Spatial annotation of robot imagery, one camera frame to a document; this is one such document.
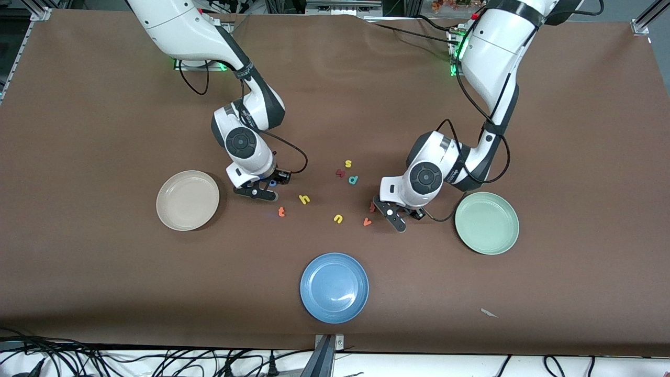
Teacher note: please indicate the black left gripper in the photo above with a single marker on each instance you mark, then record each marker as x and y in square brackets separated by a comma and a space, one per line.
[417, 212]

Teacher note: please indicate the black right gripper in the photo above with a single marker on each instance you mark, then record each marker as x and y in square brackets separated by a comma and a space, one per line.
[281, 176]

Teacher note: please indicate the yellow foam letter h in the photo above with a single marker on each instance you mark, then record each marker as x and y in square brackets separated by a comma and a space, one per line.
[303, 199]

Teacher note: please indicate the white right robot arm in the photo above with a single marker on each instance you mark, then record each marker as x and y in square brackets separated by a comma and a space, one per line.
[178, 26]

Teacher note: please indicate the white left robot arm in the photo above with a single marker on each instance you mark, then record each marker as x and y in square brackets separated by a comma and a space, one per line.
[497, 52]

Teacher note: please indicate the dark red foam letter n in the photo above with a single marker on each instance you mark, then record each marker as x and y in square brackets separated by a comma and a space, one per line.
[341, 173]

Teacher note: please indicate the pale green plate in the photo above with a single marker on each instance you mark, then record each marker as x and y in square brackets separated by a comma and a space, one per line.
[487, 223]

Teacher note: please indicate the brown table cover sheet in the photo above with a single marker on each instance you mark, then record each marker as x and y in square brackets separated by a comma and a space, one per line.
[335, 104]

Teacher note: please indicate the beige plate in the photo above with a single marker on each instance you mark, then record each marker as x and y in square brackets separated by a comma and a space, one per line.
[187, 200]

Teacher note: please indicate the blue plate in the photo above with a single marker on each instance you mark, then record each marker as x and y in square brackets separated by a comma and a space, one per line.
[334, 288]

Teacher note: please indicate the white tape scrap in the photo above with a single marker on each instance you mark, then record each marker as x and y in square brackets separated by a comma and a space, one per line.
[488, 312]

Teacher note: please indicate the grey power strip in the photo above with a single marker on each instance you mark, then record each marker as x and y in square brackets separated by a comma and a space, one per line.
[340, 8]

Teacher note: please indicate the black power plug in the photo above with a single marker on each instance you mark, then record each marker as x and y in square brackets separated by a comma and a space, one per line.
[272, 366]
[228, 370]

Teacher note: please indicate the dried orange flowers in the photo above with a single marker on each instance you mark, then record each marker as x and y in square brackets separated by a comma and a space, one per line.
[450, 5]

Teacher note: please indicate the aluminium table corner profile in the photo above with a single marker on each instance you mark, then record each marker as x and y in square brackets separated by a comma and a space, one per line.
[41, 13]
[643, 23]

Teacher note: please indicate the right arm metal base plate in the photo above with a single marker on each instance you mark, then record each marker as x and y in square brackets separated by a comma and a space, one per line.
[201, 68]

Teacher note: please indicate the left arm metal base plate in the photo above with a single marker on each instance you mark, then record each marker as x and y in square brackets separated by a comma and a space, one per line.
[458, 70]

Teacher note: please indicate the grey metal camera mount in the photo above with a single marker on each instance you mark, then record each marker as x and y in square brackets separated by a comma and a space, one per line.
[324, 361]

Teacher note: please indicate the aluminium table side rail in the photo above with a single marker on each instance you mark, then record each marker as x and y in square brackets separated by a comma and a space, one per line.
[19, 55]

